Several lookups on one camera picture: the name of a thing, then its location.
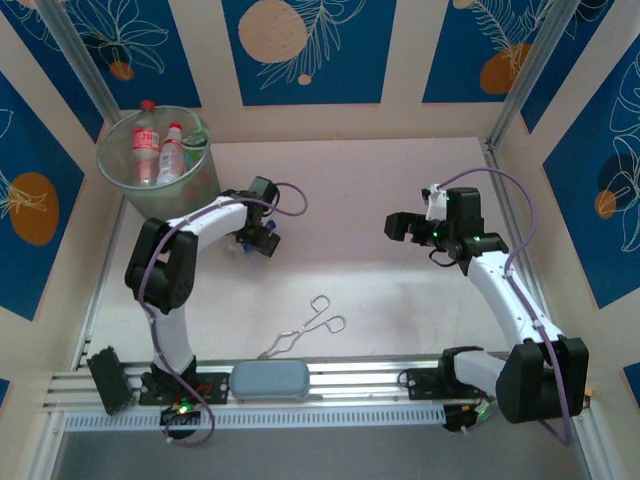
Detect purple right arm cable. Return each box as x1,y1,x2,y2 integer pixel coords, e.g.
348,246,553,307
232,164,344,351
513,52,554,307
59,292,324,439
439,167,576,447

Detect clear cola bottle red label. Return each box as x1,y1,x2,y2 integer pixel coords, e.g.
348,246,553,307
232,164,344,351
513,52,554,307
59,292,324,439
130,99,162,187

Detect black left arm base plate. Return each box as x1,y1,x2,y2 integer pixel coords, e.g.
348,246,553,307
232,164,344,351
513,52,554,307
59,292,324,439
138,372,231,406

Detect black rectangular block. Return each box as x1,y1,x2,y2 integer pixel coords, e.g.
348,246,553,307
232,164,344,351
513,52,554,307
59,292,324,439
87,345,135,416

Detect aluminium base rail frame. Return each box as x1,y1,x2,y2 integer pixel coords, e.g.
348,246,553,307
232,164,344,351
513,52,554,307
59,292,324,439
44,353,599,419

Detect blue cap clear bottle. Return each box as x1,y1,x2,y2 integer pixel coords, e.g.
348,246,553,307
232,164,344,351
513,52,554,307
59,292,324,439
224,218,280,259

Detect metal scissor tongs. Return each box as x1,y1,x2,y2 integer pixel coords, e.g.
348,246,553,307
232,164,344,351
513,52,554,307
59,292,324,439
257,294,346,360

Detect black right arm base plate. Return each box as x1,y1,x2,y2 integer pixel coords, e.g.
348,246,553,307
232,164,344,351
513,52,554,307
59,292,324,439
405,368,496,401

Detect red cap white label bottle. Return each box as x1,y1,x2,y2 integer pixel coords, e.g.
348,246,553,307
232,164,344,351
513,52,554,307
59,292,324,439
157,123,187,186

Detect black controller board green LED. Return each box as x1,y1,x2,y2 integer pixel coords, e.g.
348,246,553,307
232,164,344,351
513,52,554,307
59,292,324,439
159,402,201,426
442,402,494,434

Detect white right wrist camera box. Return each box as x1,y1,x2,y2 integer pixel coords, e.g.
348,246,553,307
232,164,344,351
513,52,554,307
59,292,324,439
419,183,447,221

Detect aluminium corner post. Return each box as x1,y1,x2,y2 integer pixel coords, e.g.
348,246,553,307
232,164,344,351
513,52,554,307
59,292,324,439
487,0,584,151
37,0,121,124

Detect grey-blue oblong case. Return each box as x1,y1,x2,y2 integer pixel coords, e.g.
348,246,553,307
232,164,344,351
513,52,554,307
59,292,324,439
228,360,310,403

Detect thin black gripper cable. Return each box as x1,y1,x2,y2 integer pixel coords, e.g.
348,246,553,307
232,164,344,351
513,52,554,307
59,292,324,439
428,247,459,269

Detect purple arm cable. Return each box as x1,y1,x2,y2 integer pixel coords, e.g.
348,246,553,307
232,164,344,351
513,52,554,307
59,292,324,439
139,182,309,446
439,167,576,447

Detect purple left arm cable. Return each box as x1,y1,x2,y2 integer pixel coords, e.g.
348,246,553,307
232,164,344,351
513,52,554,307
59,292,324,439
139,182,309,446

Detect white slotted cable duct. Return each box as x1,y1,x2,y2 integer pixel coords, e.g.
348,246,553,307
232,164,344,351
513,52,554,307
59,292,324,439
63,405,446,432

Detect translucent grey waste bin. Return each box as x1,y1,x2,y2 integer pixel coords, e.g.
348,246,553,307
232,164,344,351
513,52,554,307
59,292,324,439
96,104,221,221

